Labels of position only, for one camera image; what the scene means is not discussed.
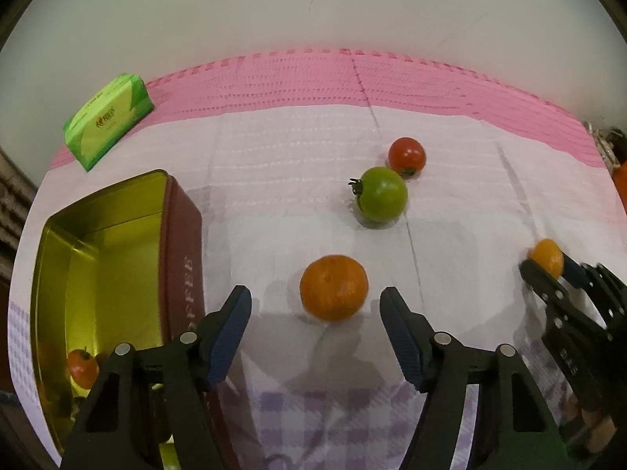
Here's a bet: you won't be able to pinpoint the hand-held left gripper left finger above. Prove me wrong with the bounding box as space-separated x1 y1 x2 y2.
61 285 252 470

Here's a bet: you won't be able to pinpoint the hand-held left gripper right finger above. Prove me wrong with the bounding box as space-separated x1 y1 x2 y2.
381 288 569 470

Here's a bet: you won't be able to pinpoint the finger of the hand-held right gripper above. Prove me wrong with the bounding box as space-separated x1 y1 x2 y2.
561 253 627 334
518 259 573 315

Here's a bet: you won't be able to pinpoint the orange tangerine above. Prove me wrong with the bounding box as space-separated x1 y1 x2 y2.
528 238 565 280
300 255 369 323

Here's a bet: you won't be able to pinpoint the gold and red tin box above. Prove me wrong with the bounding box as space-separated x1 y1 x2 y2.
30 169 241 470

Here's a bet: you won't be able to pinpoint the red orange tomato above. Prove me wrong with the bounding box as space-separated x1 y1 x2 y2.
67 347 100 389

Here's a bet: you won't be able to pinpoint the person's right hand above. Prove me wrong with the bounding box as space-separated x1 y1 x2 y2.
584 404 618 455

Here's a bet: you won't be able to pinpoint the silver crinkled wrapper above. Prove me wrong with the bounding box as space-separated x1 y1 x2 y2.
583 121 627 167

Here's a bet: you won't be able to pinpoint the green tomato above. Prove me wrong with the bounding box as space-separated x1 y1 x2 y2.
349 166 409 223

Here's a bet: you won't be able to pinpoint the small red tomato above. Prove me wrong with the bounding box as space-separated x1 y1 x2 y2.
388 137 427 177

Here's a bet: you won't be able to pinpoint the green tissue pack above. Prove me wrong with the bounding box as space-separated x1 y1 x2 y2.
63 73 156 172

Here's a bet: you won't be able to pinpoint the beige ribbed radiator pipes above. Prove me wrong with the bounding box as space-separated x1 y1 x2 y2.
0 149 39 275

